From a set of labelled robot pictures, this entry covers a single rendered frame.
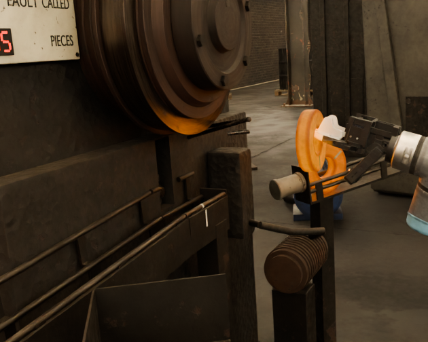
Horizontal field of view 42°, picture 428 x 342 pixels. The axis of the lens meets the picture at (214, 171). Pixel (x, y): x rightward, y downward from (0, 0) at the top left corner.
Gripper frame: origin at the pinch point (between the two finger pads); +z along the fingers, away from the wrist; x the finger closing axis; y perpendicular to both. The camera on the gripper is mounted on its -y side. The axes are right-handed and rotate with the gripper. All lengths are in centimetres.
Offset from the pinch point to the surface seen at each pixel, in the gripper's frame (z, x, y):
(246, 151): 16.1, -0.1, -9.9
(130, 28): 25, 46, 20
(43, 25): 38, 54, 17
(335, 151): -1.3, -26.0, -9.3
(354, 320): -16, -68, -82
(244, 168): 14.7, 1.7, -13.8
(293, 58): 287, -826, -71
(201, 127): 19.2, 22.2, -0.8
